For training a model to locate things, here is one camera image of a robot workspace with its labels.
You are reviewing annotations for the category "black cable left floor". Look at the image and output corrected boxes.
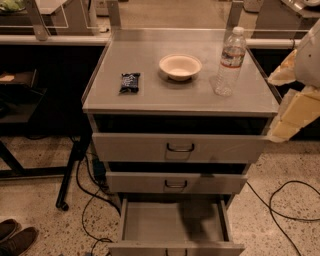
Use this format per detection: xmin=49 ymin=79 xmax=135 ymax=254
xmin=75 ymin=153 xmax=122 ymax=256

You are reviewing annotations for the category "brown shoe near edge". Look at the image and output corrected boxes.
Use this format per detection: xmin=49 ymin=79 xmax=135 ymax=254
xmin=0 ymin=219 xmax=19 ymax=242

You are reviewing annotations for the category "grey top drawer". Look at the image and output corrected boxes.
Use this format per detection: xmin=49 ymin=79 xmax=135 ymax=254
xmin=93 ymin=114 xmax=267 ymax=163

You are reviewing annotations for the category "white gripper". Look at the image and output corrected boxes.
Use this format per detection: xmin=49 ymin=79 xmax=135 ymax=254
xmin=267 ymin=20 xmax=320 ymax=143

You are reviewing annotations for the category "grey drawer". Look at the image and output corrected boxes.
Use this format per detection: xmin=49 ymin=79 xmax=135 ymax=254
xmin=109 ymin=198 xmax=244 ymax=256
xmin=93 ymin=114 xmax=267 ymax=163
xmin=106 ymin=162 xmax=249 ymax=194

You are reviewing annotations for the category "white horizontal rail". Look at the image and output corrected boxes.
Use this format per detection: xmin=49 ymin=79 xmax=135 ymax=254
xmin=0 ymin=35 xmax=301 ymax=49

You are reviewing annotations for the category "green object top left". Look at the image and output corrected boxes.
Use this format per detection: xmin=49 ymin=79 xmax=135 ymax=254
xmin=0 ymin=0 xmax=25 ymax=13

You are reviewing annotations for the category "grey bottom drawer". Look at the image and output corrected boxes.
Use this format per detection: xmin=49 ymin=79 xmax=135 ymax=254
xmin=109 ymin=198 xmax=244 ymax=256

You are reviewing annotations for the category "dark blue snack packet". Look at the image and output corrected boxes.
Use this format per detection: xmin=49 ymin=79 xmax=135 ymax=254
xmin=119 ymin=73 xmax=140 ymax=93

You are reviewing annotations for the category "brown shoe lower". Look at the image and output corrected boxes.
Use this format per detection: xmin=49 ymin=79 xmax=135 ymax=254
xmin=0 ymin=227 xmax=38 ymax=256

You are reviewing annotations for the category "black table frame leg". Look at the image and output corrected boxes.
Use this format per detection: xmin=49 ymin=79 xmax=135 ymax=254
xmin=0 ymin=136 xmax=90 ymax=211

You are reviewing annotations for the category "grey metal drawer cabinet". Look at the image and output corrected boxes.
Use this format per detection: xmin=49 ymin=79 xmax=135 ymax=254
xmin=81 ymin=27 xmax=287 ymax=208

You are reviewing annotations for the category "grey middle drawer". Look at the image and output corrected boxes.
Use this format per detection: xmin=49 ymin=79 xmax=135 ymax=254
xmin=106 ymin=162 xmax=249 ymax=194

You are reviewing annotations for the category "white paper bowl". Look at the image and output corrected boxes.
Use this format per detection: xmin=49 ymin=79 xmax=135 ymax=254
xmin=159 ymin=54 xmax=202 ymax=81

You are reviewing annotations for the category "clear plastic water bottle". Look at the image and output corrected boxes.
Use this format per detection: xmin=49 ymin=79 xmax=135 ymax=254
xmin=214 ymin=27 xmax=246 ymax=96

